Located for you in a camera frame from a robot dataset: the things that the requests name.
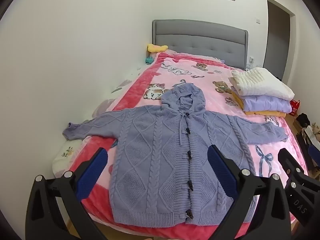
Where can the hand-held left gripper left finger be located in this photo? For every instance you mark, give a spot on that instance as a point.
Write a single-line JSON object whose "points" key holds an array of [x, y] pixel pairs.
{"points": [[92, 175]]}

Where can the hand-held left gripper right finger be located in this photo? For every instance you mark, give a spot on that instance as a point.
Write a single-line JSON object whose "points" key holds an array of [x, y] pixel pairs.
{"points": [[222, 172]]}

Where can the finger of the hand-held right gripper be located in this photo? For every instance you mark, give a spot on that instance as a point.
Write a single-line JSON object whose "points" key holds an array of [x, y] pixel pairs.
{"points": [[314, 153], [287, 160]]}

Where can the purple knit hooded cardigan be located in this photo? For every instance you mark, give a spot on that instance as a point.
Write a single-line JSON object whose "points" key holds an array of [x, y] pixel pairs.
{"points": [[155, 145]]}

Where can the white slatted box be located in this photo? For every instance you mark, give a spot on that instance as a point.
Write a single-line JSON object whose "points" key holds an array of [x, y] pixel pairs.
{"points": [[311, 136]]}

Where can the black bag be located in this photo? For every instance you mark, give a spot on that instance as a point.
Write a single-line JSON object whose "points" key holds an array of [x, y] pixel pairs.
{"points": [[303, 120]]}

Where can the red shopping bag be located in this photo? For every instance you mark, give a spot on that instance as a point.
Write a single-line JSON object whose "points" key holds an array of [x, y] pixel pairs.
{"points": [[295, 107]]}

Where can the yellow folded garment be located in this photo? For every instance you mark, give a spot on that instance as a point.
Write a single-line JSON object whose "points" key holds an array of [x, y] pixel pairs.
{"points": [[265, 113]]}

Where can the lilac folded garment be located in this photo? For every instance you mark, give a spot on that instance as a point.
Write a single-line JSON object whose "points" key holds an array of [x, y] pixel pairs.
{"points": [[265, 103]]}

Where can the floral white bedsheet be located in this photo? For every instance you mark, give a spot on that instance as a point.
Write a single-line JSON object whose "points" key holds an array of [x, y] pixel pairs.
{"points": [[105, 100]]}

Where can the white quilted folded garment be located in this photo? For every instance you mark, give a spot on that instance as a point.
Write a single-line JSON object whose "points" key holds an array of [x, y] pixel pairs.
{"points": [[260, 81]]}

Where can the pink printed blanket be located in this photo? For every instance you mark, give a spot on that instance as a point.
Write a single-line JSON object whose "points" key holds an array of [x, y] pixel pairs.
{"points": [[215, 75]]}

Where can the open doorway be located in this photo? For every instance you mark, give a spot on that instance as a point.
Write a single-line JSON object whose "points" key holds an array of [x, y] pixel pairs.
{"points": [[277, 42]]}

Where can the teal plush toy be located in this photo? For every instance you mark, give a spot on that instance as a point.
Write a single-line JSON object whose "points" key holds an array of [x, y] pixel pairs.
{"points": [[149, 60]]}

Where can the grey upholstered headboard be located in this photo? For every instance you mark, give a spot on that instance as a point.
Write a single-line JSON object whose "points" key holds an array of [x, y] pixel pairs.
{"points": [[200, 40]]}

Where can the yellow plush pillow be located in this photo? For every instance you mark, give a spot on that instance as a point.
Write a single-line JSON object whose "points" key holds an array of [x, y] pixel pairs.
{"points": [[156, 48]]}

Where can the white wall socket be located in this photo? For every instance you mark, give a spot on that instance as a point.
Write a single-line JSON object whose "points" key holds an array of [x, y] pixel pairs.
{"points": [[251, 60]]}

